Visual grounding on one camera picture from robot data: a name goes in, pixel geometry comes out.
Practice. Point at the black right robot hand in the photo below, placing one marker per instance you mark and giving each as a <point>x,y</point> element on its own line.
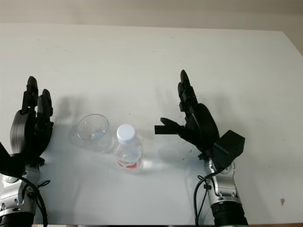
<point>203,127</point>

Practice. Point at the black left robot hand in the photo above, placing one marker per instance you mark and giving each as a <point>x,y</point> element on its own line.
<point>22,132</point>

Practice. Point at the clear water bottle white cap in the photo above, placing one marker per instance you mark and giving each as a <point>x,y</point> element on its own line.
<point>129,151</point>

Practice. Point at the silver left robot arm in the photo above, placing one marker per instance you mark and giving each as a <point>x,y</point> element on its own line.
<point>14,196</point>

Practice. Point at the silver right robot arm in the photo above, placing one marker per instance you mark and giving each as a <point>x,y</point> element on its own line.
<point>223,186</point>

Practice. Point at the clear plastic cup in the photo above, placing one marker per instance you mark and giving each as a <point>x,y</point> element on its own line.
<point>93,132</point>

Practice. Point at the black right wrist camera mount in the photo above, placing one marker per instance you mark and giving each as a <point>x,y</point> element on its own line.
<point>230,146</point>

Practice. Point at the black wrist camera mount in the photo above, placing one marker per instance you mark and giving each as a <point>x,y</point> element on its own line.
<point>9,163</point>
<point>230,146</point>

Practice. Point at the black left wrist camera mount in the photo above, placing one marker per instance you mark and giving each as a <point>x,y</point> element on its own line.
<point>9,163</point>

